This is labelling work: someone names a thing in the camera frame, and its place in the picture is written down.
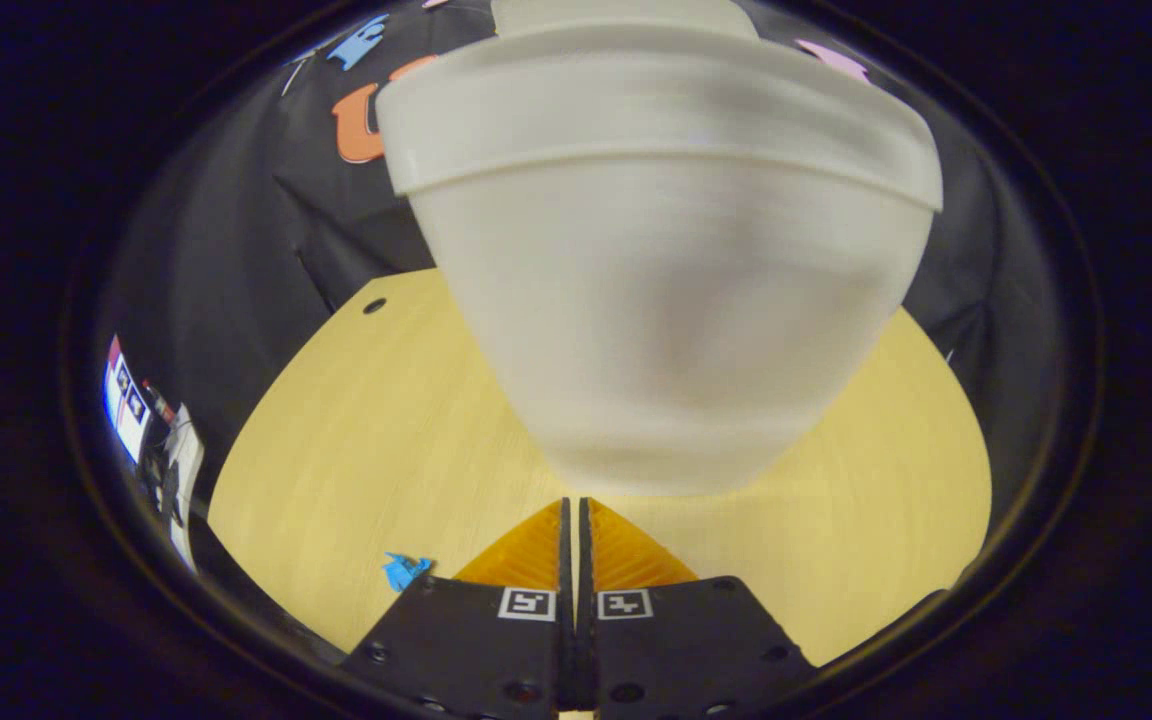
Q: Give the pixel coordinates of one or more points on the blue paper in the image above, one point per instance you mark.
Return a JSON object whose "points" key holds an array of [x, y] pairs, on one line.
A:
{"points": [[404, 572]]}

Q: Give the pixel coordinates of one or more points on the computer monitor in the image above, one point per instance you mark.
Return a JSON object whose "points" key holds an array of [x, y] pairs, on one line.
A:
{"points": [[126, 400]]}

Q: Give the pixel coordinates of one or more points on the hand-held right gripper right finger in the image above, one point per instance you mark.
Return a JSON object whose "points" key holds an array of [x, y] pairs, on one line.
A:
{"points": [[676, 650]]}

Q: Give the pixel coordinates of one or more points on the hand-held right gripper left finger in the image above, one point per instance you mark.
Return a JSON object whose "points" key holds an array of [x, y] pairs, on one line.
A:
{"points": [[476, 650]]}

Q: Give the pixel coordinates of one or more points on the wooden desktop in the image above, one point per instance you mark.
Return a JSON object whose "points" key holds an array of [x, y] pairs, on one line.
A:
{"points": [[386, 450]]}

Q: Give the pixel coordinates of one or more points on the white desktop garbage bin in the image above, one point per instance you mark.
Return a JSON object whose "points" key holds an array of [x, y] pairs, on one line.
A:
{"points": [[666, 300]]}

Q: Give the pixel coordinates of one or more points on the black backdrop cloth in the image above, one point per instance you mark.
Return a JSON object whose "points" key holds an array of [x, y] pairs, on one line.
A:
{"points": [[236, 250]]}

